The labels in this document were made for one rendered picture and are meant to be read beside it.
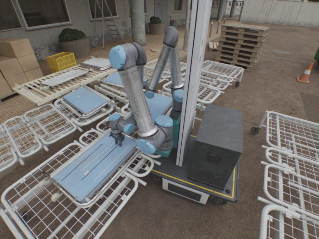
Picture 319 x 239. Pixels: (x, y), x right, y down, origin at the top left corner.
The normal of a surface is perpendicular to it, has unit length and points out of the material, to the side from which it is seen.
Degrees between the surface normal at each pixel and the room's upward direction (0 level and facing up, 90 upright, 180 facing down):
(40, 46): 90
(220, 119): 0
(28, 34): 90
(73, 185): 4
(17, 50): 90
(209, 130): 0
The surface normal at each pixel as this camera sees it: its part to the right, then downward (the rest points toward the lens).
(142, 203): 0.00, -0.79
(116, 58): -0.57, 0.40
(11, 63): 0.92, 0.24
